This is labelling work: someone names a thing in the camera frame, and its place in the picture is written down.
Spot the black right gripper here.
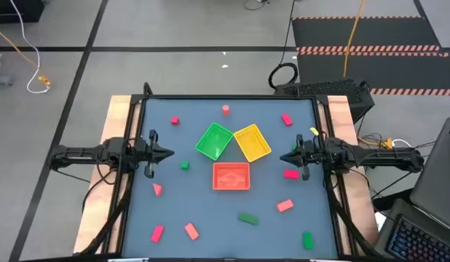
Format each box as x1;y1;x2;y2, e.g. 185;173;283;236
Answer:
279;133;325;181

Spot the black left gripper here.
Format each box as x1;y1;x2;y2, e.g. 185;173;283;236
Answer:
133;129;175;180

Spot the orange rectangular block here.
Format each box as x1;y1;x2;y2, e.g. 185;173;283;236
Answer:
276;199;295;213
183;222;200;241

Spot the yellow plastic basket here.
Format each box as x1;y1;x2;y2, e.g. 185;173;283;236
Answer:
233;123;272;163

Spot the green plastic basket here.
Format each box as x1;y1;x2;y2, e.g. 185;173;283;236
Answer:
194;122;234;162

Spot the orange plastic basket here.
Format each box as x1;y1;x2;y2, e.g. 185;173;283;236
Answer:
212;162;251;191

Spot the green rectangular block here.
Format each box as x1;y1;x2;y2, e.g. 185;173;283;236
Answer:
237;213;261;226
301;231;315;250

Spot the black striped floor mat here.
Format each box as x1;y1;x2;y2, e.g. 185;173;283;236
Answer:
296;50;450;97
291;16;443;52

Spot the grey laptop with backlit keyboard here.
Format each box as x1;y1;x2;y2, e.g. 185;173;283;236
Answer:
374;116;450;262

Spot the black equipment case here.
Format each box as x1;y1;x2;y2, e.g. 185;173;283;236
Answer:
0;0;46;25

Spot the black cable bundle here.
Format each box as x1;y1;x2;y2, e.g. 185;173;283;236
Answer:
325;174;382;259
74;170;137;255

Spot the black looped floor cable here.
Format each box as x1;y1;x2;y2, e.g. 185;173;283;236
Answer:
267;0;299;91

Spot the yellow hanging cable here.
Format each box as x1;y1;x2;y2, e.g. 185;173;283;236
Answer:
342;0;366;78

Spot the yellow cable with plug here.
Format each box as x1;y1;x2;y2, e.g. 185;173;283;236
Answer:
0;23;52;88

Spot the white floor cable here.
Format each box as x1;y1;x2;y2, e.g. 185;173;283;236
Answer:
8;0;51;95

